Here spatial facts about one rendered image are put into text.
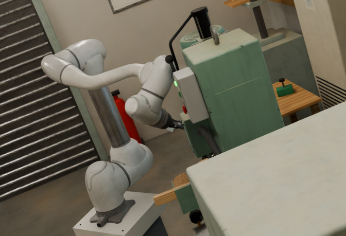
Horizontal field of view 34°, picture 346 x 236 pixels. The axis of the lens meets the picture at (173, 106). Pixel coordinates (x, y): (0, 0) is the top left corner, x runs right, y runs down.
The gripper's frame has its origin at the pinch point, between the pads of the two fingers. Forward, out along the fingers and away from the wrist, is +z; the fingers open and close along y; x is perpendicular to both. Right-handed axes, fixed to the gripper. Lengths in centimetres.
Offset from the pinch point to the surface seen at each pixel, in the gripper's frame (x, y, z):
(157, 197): -32.4, 8.8, -20.5
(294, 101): 53, -7, 132
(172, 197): -30.7, 13.2, -16.6
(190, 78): 5, 42, -68
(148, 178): -15, -134, 171
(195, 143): -12, 36, -46
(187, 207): -33.5, 19.2, -13.6
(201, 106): -2, 44, -61
